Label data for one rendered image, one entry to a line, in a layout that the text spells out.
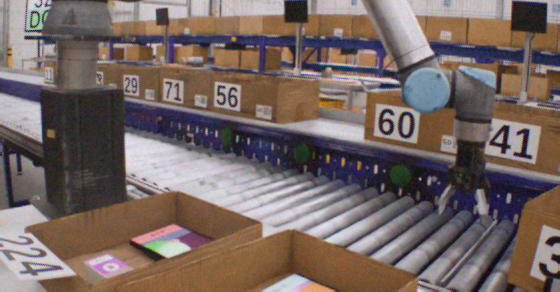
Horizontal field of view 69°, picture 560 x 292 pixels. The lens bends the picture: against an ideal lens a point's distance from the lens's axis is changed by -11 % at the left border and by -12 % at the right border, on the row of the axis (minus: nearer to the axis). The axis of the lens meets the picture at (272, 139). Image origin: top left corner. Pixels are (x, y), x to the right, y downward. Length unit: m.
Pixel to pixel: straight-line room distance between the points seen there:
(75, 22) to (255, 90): 0.94
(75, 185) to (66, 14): 0.42
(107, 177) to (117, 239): 0.23
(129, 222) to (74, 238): 0.14
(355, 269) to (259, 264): 0.18
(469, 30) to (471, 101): 5.12
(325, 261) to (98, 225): 0.48
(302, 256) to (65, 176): 0.61
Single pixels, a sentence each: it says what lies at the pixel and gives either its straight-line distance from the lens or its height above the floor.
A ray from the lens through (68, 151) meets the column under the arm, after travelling 1.16.
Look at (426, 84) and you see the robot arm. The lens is 0.91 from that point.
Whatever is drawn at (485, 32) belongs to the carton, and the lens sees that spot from 6.12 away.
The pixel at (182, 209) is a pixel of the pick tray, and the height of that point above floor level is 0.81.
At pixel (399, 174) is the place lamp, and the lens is 1.47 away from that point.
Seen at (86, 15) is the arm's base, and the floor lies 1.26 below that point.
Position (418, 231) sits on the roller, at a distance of 1.22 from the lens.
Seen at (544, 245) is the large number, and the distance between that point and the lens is 0.96.
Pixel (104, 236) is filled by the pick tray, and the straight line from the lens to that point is 1.03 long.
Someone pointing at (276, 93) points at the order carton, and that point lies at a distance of 1.81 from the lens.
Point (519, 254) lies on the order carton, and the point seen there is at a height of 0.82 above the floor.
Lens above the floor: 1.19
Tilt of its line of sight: 11 degrees down
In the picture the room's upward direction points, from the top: 2 degrees clockwise
